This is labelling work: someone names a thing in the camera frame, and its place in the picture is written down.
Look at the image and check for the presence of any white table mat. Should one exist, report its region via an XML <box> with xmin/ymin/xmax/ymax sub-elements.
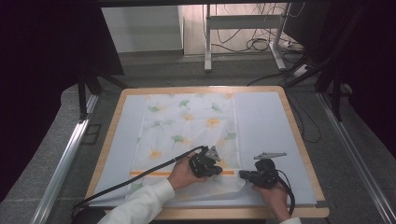
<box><xmin>90</xmin><ymin>91</ymin><xmax>318</xmax><ymax>208</ymax></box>

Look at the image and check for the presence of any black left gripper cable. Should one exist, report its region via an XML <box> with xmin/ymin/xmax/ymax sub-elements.
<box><xmin>70</xmin><ymin>145</ymin><xmax>209</xmax><ymax>217</ymax></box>

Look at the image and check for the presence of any dark curtain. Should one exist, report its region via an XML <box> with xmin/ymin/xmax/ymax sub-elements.
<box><xmin>0</xmin><ymin>0</ymin><xmax>125</xmax><ymax>202</ymax></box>
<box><xmin>323</xmin><ymin>0</ymin><xmax>396</xmax><ymax>155</ymax></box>

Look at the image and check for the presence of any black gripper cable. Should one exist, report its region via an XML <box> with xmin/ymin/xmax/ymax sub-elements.
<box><xmin>275</xmin><ymin>168</ymin><xmax>296</xmax><ymax>217</ymax></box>
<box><xmin>70</xmin><ymin>145</ymin><xmax>209</xmax><ymax>217</ymax></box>

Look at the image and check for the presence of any white leaf-print cloth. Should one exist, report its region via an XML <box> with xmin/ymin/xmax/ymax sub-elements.
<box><xmin>124</xmin><ymin>91</ymin><xmax>248</xmax><ymax>202</ymax></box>

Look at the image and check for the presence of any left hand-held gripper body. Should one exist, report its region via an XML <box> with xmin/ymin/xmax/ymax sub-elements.
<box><xmin>188</xmin><ymin>145</ymin><xmax>224</xmax><ymax>179</ymax></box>

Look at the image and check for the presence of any dark floor grate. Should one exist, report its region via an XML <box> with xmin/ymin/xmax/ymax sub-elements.
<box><xmin>80</xmin><ymin>123</ymin><xmax>103</xmax><ymax>146</ymax></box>

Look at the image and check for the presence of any thin black floor cable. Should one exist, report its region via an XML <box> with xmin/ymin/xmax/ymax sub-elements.
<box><xmin>288</xmin><ymin>91</ymin><xmax>322</xmax><ymax>145</ymax></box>

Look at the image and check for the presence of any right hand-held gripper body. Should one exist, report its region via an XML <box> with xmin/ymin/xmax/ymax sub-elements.
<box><xmin>248</xmin><ymin>151</ymin><xmax>288</xmax><ymax>190</ymax></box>

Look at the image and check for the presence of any aluminium floor rail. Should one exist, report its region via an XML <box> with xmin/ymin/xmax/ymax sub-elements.
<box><xmin>30</xmin><ymin>93</ymin><xmax>100</xmax><ymax>224</ymax></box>
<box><xmin>317</xmin><ymin>91</ymin><xmax>396</xmax><ymax>224</ymax></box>

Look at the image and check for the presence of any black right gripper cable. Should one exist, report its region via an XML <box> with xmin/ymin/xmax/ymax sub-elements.
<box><xmin>275</xmin><ymin>168</ymin><xmax>296</xmax><ymax>217</ymax></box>

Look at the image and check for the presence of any white metal desk frame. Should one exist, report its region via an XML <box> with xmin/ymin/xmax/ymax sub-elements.
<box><xmin>204</xmin><ymin>2</ymin><xmax>288</xmax><ymax>73</ymax></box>

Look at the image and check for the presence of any white wall panel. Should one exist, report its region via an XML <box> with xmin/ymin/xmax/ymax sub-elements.
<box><xmin>100</xmin><ymin>5</ymin><xmax>185</xmax><ymax>54</ymax></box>

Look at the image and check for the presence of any person's left hand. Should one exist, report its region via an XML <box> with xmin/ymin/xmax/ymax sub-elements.
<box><xmin>166</xmin><ymin>151</ymin><xmax>209</xmax><ymax>191</ymax></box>

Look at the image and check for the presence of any white power strip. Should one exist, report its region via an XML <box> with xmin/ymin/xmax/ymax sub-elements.
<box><xmin>292</xmin><ymin>63</ymin><xmax>312</xmax><ymax>78</ymax></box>

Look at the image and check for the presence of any person's right hand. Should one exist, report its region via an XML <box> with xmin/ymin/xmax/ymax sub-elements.
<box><xmin>251</xmin><ymin>181</ymin><xmax>291</xmax><ymax>223</ymax></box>

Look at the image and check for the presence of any tangle of black floor cables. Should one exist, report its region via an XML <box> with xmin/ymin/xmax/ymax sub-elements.
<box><xmin>211</xmin><ymin>2</ymin><xmax>307</xmax><ymax>54</ymax></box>

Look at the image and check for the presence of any black metal stand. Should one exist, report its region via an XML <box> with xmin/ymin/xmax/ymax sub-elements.
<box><xmin>283</xmin><ymin>54</ymin><xmax>354</xmax><ymax>123</ymax></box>
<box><xmin>77</xmin><ymin>70</ymin><xmax>129</xmax><ymax>121</ymax></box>

